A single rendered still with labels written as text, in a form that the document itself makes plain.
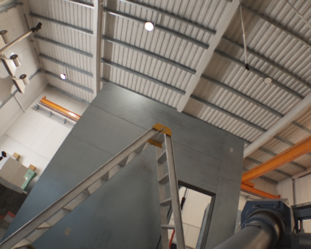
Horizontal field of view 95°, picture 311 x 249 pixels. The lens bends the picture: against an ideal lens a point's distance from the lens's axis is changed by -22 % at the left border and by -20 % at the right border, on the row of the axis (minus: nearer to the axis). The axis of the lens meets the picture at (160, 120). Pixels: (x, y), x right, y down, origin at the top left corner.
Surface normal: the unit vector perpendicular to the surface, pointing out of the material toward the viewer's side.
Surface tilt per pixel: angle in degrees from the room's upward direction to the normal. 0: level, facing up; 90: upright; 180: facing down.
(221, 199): 90
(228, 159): 90
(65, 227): 90
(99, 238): 90
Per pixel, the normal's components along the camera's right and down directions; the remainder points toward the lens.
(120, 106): 0.23, -0.54
